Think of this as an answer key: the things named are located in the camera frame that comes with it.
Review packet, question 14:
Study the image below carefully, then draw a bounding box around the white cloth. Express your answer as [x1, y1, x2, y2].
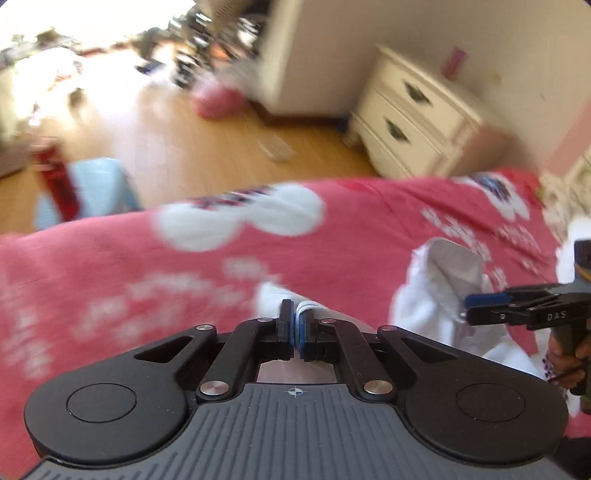
[554, 217, 591, 287]

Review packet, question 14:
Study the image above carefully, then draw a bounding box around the blue plastic stool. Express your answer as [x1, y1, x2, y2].
[34, 157, 144, 232]

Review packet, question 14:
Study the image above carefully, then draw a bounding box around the pink card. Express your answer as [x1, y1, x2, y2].
[441, 46, 468, 78]

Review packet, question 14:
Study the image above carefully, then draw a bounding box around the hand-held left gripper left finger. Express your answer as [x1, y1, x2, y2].
[134, 299, 295, 402]

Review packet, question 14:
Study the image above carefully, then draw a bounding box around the cream nightstand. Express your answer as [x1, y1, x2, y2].
[344, 44, 522, 181]

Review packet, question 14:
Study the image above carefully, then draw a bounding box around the white shirt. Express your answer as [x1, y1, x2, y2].
[256, 237, 583, 416]

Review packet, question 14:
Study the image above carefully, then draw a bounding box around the red thermos bottle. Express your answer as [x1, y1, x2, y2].
[32, 137, 79, 222]

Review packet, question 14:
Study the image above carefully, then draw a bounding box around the person's right hand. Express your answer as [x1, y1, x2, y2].
[549, 344, 583, 393]

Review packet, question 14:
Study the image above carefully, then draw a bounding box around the wheelchair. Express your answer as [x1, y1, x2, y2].
[136, 0, 259, 88]

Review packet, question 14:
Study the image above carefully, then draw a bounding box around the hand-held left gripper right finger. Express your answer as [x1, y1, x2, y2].
[295, 309, 458, 402]

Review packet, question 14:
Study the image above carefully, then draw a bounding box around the plastic bag with red contents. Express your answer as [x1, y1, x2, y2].
[191, 76, 245, 121]

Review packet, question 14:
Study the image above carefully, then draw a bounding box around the cream fuzzy towel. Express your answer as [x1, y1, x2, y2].
[538, 171, 591, 232]

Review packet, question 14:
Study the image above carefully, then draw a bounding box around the pink floral blanket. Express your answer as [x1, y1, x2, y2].
[0, 166, 591, 467]

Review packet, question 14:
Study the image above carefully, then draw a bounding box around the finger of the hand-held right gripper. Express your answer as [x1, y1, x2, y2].
[463, 284, 561, 309]
[466, 305, 536, 328]

